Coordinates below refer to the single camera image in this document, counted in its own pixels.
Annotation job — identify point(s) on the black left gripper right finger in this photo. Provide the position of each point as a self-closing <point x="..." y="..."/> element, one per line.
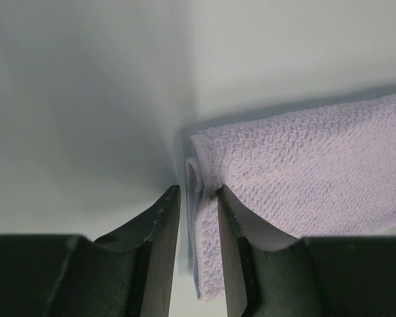
<point x="268" y="272"/>

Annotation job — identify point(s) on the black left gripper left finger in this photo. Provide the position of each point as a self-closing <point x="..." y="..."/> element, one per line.
<point x="127" y="272"/>

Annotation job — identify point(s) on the white towel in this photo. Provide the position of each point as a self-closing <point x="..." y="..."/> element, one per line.
<point x="329" y="170"/>

